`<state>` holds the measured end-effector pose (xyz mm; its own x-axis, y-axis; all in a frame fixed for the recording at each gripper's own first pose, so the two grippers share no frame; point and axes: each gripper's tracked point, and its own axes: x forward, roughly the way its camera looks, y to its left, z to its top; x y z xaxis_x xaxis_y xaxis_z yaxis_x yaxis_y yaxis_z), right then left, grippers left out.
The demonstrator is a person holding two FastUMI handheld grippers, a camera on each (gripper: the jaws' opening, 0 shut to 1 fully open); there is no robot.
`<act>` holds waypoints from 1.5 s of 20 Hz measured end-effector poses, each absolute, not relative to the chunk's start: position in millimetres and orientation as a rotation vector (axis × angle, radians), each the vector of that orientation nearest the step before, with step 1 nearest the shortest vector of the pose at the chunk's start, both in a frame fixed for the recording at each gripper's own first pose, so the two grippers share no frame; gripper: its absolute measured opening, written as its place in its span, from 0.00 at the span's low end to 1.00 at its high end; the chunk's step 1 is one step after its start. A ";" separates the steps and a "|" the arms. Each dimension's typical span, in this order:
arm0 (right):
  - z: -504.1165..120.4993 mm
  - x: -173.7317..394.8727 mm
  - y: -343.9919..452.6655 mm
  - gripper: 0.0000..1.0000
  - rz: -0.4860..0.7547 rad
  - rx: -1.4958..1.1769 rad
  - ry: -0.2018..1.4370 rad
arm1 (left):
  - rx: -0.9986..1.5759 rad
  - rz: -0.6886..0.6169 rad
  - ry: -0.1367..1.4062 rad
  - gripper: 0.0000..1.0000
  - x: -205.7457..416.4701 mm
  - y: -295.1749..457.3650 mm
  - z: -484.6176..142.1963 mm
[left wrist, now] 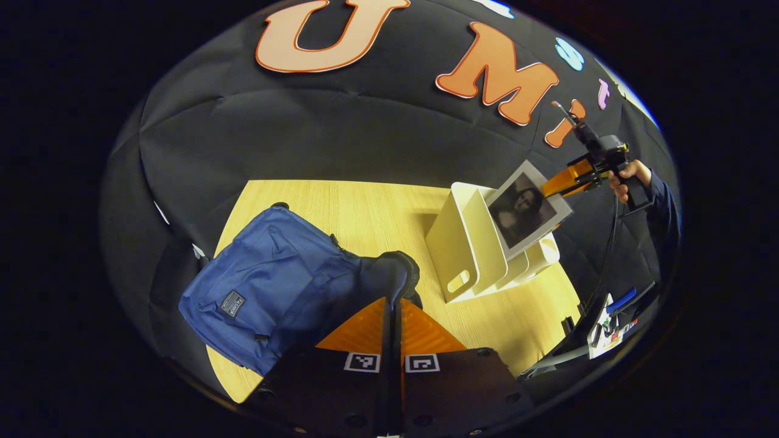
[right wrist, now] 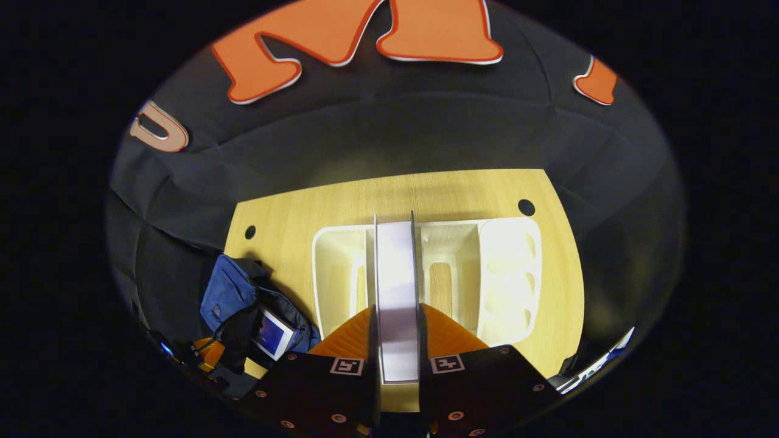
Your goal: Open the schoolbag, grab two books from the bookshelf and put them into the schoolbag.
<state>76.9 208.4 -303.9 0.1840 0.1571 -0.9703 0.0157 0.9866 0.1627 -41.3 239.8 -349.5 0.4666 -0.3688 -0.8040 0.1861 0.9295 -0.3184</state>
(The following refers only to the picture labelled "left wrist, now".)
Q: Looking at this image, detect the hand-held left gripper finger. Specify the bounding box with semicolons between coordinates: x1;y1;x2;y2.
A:
253;297;395;438
394;297;536;438

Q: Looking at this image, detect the book with portrait cover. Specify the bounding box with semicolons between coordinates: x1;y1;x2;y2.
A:
487;159;574;261

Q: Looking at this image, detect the white bookshelf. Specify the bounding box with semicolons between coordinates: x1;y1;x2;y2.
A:
425;181;561;304

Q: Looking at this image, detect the blue schoolbag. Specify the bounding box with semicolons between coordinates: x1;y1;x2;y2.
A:
178;203;422;377

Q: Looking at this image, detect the blue stick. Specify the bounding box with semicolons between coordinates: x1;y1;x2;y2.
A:
606;287;638;314

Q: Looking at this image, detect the white sheet with coloured stickers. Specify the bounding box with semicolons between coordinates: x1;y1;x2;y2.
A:
587;294;640;360

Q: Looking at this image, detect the grey metal bar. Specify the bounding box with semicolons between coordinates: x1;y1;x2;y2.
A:
517;344;594;381

